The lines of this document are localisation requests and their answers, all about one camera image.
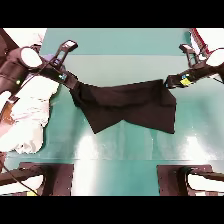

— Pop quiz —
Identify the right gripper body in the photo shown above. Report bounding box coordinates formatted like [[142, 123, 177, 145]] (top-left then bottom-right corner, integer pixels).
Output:
[[164, 72, 198, 90]]

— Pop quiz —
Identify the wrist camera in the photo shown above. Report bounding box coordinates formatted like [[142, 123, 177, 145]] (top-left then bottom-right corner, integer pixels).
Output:
[[49, 39, 80, 72], [178, 43, 202, 70]]

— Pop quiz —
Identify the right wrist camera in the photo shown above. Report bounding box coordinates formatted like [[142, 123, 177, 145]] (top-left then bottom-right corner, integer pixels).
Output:
[[178, 43, 202, 70]]

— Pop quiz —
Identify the black garment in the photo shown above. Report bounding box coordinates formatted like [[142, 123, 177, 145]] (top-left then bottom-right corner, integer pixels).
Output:
[[69, 78, 178, 135]]

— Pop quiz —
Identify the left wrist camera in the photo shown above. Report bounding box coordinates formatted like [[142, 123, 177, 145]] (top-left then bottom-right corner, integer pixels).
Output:
[[49, 39, 80, 72]]

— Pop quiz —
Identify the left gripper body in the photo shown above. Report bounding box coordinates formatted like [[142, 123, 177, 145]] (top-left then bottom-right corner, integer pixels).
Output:
[[45, 65, 80, 91]]

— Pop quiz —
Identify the black cable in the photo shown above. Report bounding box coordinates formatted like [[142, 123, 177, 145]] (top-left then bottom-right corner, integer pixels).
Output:
[[1, 165, 39, 197]]

